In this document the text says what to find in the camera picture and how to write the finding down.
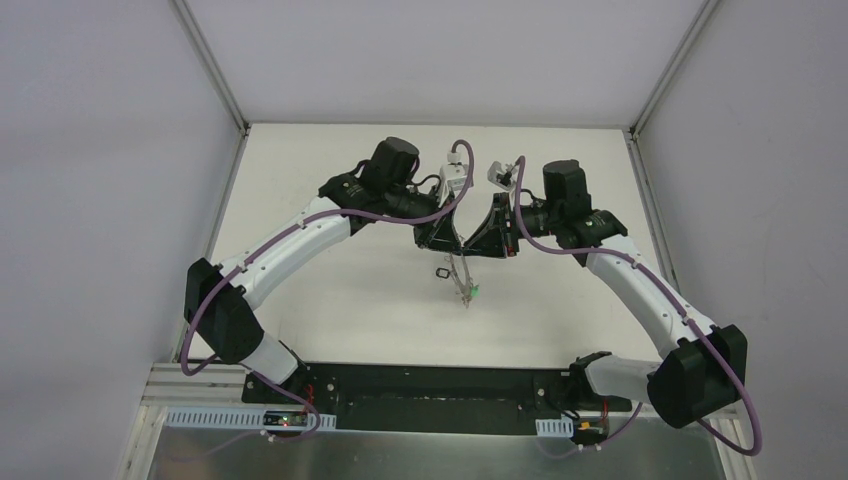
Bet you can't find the right white cable duct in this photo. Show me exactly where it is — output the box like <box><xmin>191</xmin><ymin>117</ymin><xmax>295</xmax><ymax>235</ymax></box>
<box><xmin>535</xmin><ymin>416</ymin><xmax>574</xmax><ymax>439</ymax></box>

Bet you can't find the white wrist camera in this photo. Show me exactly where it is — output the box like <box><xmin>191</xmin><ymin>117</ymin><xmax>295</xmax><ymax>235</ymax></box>
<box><xmin>487</xmin><ymin>161</ymin><xmax>517</xmax><ymax>192</ymax></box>
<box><xmin>439</xmin><ymin>152</ymin><xmax>469</xmax><ymax>202</ymax></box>

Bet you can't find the left white cable duct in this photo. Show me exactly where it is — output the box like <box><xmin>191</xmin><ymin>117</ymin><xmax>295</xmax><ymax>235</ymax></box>
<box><xmin>164</xmin><ymin>407</ymin><xmax>337</xmax><ymax>433</ymax></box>

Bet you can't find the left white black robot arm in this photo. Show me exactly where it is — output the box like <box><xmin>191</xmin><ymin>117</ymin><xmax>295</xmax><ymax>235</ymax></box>
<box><xmin>179</xmin><ymin>137</ymin><xmax>475</xmax><ymax>405</ymax></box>

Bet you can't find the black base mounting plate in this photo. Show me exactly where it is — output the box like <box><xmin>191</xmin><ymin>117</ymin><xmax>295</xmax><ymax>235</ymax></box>
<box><xmin>241</xmin><ymin>361</ymin><xmax>634</xmax><ymax>437</ymax></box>

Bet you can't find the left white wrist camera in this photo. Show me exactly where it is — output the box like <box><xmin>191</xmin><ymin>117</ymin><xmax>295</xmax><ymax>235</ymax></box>
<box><xmin>439</xmin><ymin>152</ymin><xmax>469</xmax><ymax>202</ymax></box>

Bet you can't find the white cable duct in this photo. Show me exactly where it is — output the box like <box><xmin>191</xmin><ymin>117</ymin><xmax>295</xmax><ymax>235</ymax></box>
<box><xmin>535</xmin><ymin>416</ymin><xmax>574</xmax><ymax>439</ymax></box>
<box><xmin>164</xmin><ymin>407</ymin><xmax>337</xmax><ymax>433</ymax></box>

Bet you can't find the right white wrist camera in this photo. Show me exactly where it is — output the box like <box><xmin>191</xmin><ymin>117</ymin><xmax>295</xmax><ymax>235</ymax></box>
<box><xmin>487</xmin><ymin>161</ymin><xmax>517</xmax><ymax>192</ymax></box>

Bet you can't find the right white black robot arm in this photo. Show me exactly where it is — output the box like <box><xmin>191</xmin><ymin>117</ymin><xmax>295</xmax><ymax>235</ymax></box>
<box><xmin>461</xmin><ymin>159</ymin><xmax>752</xmax><ymax>428</ymax></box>

